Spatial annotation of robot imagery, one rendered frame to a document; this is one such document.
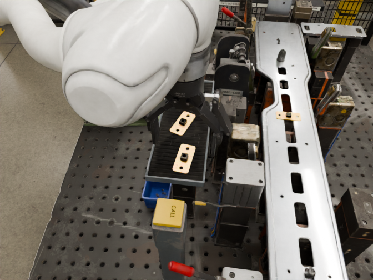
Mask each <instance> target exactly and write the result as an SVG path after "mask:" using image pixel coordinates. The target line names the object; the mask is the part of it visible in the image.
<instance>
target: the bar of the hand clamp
mask: <svg viewBox="0 0 373 280"><path fill-rule="evenodd" d="M246 28H252V0H246Z"/></svg>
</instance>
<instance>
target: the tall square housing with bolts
mask: <svg viewBox="0 0 373 280"><path fill-rule="evenodd" d="M264 186H265V172H264V163H263V162H261V161H251V160H245V159H233V158H229V159H227V162H226V169H225V173H223V177H222V181H221V187H220V194H219V201H218V205H220V202H221V195H222V194H223V198H222V203H221V205H226V204H228V205H232V206H236V208H233V207H221V208H220V207H218V208H217V212H216V218H215V224H213V225H214V227H213V228H211V230H212V231H211V234H212V235H211V238H213V240H212V241H213V242H214V245H215V246H221V248H223V247H226V249H227V250H228V248H230V249H231V250H232V249H233V250H234V251H236V250H237V249H238V248H239V249H238V250H240V251H243V249H246V247H245V242H244V241H243V240H244V237H245V234H246V232H247V229H248V221H249V218H250V215H251V212H252V210H253V209H256V207H257V205H258V202H259V199H260V196H261V194H262V191H263V189H264ZM219 208H220V213H219ZM218 214H219V218H218ZM217 221H218V222H217Z"/></svg>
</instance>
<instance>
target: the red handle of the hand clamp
mask: <svg viewBox="0 0 373 280"><path fill-rule="evenodd" d="M221 11H222V12H223V13H225V14H226V15H227V16H228V17H230V18H232V19H233V20H235V21H236V22H238V23H239V24H240V25H242V26H243V27H244V28H246V23H245V22H243V21H242V20H241V19H239V18H238V17H237V16H235V15H234V14H233V12H231V11H230V10H228V9H227V8H226V7H222V9H221Z"/></svg>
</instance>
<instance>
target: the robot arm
mask: <svg viewBox="0 0 373 280"><path fill-rule="evenodd" d="M46 11H47V12H49V13H51V14H52V15H54V16H56V17H57V18H59V19H61V20H63V21H64V22H65V23H64V25H63V27H56V26H55V25H54V23H53V21H52V20H51V18H50V17H49V15H48V14H47V12H46ZM218 11H219V0H96V1H95V2H91V3H88V2H87V1H86V0H0V26H3V25H6V24H12V26H13V28H14V30H15V32H16V34H17V36H18V38H19V40H20V42H21V44H22V45H23V47H24V49H25V50H26V51H27V52H28V54H29V55H30V56H31V57H32V58H33V59H34V60H35V61H37V62H38V63H40V64H41V65H43V66H45V67H47V68H49V69H52V70H54V71H57V72H61V73H62V88H63V93H64V96H65V98H66V100H67V102H68V103H69V104H70V106H71V107H72V108H73V110H74V111H75V112H76V113H77V114H78V115H79V116H81V117H82V118H83V119H85V120H86V121H88V122H90V123H92V124H96V125H98V126H103V127H113V128H117V127H124V126H127V125H129V124H131V123H134V122H136V121H137V120H139V119H142V118H143V119H145V121H146V122H147V128H148V131H151V133H152V141H153V144H155V145H156V144H157V141H158V139H159V137H160V133H159V122H158V116H159V115H161V114H162V113H163V112H165V111H166V110H168V109H170V108H172V107H174V108H175V109H183V110H185V111H188V112H190V111H193V112H194V113H195V115H196V116H199V117H200V118H201V119H202V120H203V121H204V122H205V123H206V124H207V125H208V126H209V127H210V129H211V130H212V131H213V132H214V133H213V137H212V144H211V155H210V156H212V157H213V156H214V154H215V150H216V145H217V144H218V145H221V142H222V139H223V135H226V136H231V132H232V129H233V125H232V123H231V121H230V119H229V117H228V115H227V113H226V110H225V108H224V106H223V104H222V102H221V96H220V92H218V91H216V92H215V93H214V94H207V93H205V90H204V80H205V74H206V72H207V69H208V66H209V58H210V49H211V38H212V35H213V32H214V29H215V26H216V22H217V17H218ZM164 97H165V100H163V98H164ZM162 100H163V101H162ZM161 101H162V102H161ZM205 101H208V102H209V104H210V106H211V107H212V108H213V111H214V113H215V115H216V116H214V114H213V113H212V112H211V111H210V109H209V108H208V107H207V106H206V103H205ZM160 102H161V103H160Z"/></svg>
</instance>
